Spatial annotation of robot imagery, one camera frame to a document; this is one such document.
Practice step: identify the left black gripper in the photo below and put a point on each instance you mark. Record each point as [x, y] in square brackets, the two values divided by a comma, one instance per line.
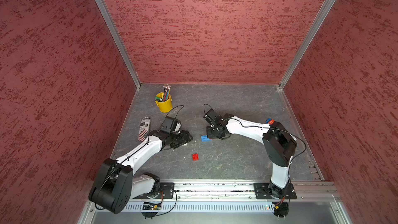
[185, 138]

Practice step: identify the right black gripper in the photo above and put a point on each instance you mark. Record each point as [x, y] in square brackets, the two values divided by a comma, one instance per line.
[210, 135]

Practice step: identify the light blue long lego brick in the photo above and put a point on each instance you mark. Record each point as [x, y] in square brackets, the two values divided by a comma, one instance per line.
[205, 138]

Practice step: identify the red lego brick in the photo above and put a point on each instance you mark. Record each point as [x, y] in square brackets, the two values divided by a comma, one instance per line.
[195, 157]

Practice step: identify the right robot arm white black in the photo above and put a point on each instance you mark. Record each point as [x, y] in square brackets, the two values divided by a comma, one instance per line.
[279, 144]

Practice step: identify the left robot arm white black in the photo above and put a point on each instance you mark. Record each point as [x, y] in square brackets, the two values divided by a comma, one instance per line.
[115, 183]

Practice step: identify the yellow pencil cup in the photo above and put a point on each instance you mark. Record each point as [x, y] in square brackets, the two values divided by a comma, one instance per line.
[164, 106]

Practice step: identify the coloured pencils in cup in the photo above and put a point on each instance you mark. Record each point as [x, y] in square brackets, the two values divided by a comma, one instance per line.
[166, 92]

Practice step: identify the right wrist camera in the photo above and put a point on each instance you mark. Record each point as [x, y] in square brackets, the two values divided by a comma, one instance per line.
[213, 118]

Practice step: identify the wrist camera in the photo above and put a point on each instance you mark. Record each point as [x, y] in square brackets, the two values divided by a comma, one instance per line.
[170, 125]
[213, 118]

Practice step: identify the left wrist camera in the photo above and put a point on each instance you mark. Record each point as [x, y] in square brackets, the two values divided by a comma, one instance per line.
[170, 125]

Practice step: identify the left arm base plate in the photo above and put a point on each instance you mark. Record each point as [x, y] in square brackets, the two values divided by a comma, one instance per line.
[161, 191]

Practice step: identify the perforated cable duct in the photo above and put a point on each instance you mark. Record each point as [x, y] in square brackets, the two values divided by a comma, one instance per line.
[204, 207]

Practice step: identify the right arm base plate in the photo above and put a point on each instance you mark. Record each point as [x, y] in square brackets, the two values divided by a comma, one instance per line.
[268, 191]

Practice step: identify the aluminium front rail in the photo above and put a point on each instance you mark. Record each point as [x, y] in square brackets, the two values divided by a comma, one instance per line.
[243, 190]

